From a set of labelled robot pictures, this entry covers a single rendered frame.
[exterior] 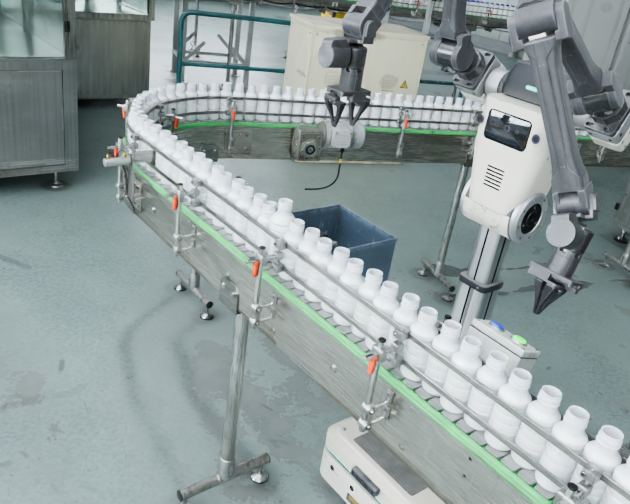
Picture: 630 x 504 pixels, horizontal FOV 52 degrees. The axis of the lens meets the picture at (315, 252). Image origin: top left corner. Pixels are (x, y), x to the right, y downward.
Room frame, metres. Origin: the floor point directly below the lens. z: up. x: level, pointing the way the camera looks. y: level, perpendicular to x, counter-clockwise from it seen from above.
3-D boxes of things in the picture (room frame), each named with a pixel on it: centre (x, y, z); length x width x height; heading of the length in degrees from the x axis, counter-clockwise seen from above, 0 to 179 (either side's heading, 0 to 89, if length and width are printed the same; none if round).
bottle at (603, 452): (0.86, -0.54, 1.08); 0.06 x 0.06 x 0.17
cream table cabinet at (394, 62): (5.97, -0.07, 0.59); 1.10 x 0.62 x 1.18; 114
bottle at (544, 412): (0.95, -0.46, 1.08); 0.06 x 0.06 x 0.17
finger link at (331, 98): (1.66, -0.01, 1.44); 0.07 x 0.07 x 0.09; 42
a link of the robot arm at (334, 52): (1.64, 0.01, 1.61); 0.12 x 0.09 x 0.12; 133
